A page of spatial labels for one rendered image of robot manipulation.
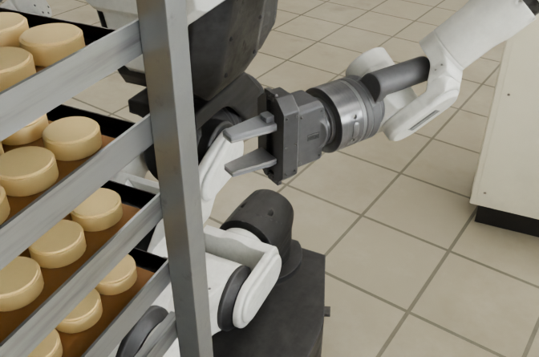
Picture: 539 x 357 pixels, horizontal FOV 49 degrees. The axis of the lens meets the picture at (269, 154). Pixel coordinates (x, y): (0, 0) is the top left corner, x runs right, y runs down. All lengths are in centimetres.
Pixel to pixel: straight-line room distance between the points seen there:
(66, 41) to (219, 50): 40
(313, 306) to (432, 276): 49
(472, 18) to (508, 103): 103
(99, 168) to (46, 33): 12
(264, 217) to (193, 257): 79
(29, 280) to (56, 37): 20
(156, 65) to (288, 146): 25
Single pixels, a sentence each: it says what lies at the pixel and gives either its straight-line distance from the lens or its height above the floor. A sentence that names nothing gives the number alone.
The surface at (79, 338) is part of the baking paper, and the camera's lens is 64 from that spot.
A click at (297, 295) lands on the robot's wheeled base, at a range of 149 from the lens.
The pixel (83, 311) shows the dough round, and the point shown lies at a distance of 64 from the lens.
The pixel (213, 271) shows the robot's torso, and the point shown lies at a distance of 128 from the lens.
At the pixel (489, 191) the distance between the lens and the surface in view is 196.
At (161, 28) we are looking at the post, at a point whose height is 106.
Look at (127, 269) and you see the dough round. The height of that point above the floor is 79.
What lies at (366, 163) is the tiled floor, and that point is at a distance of 227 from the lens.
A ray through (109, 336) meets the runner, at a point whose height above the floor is 79.
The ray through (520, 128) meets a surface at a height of 38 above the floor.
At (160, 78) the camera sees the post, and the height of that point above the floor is 102.
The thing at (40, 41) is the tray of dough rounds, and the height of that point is 106.
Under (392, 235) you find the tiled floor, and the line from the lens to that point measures 195.
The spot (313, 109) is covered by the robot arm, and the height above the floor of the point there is 90.
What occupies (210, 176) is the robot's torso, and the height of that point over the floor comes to 69.
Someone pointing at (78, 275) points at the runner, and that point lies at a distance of 54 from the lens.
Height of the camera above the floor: 124
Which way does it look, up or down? 33 degrees down
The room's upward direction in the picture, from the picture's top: straight up
